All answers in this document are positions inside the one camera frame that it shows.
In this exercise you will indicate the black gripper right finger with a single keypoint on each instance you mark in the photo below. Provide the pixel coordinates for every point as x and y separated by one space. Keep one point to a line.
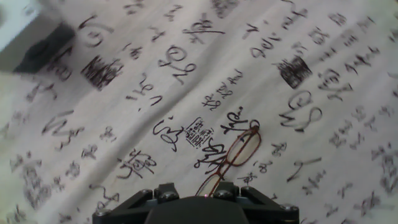
267 208

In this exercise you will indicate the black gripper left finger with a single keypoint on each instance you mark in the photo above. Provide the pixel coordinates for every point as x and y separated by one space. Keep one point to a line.
133 205

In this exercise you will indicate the brown thin-frame glasses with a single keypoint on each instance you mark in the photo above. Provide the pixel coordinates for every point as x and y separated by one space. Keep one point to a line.
231 155

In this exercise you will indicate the beige calligraphy print tablecloth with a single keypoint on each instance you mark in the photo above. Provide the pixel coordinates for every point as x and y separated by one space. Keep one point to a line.
248 93

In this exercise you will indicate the grey box flat red button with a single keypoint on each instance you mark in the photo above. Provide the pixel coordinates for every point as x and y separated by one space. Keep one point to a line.
31 40

